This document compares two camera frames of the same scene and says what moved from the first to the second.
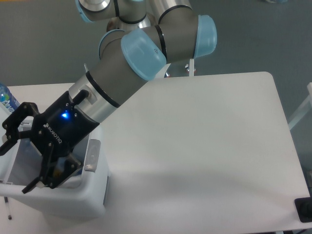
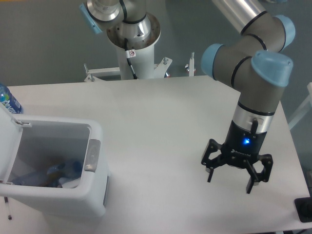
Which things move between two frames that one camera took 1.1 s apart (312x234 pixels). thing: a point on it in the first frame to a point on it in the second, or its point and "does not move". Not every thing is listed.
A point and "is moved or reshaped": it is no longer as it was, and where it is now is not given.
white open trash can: x=84 y=194 does not move
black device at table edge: x=304 y=206 does not move
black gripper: x=59 y=128 to x=242 y=146
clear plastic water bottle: x=27 y=124 is moved or reshaped
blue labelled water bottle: x=7 y=99 does not move
